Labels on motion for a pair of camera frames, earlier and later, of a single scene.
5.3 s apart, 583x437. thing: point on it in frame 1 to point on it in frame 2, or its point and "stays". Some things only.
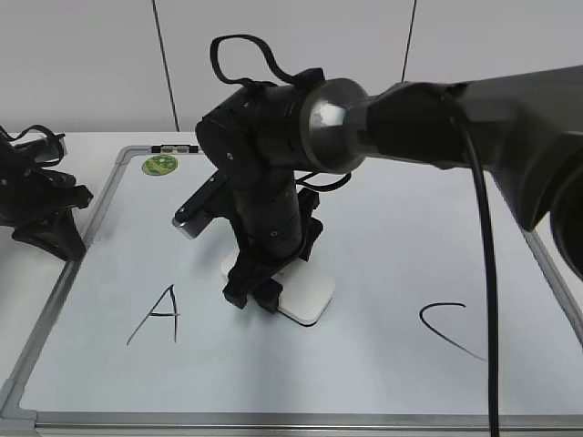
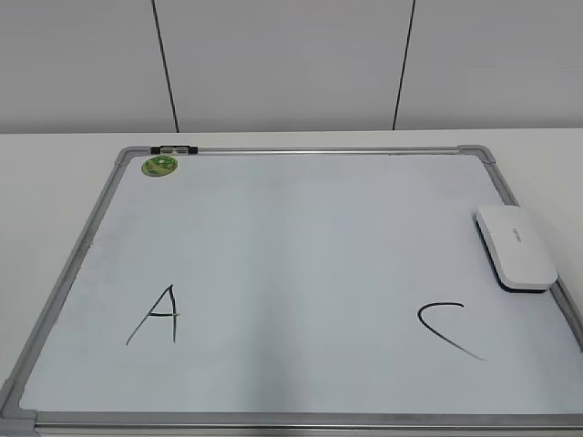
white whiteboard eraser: [307, 289] to [513, 249]
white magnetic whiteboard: [133, 338] stays
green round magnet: [159, 165] stays
